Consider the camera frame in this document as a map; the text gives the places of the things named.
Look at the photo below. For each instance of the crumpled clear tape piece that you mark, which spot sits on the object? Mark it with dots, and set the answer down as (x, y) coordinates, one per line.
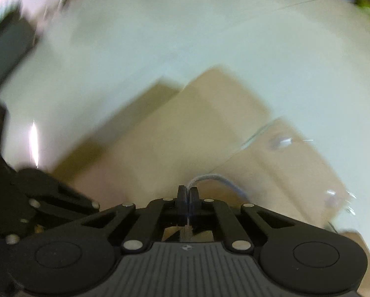
(331, 193)

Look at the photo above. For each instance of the round clear sticker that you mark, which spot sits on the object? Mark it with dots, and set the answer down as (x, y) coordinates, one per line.
(280, 142)

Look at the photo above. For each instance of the dark grey box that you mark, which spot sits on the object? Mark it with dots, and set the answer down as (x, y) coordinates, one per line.
(8, 52)

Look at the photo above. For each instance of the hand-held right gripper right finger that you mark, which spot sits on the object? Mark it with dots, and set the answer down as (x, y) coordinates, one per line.
(193, 204)

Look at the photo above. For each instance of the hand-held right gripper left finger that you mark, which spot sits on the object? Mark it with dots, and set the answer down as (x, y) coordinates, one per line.
(182, 205)

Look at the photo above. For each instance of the flattened cardboard box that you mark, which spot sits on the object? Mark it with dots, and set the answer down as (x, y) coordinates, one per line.
(188, 130)

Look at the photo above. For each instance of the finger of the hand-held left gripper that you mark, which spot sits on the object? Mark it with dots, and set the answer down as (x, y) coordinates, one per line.
(58, 195)

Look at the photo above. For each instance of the white shoelace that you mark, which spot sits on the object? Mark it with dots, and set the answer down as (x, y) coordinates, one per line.
(209, 177)

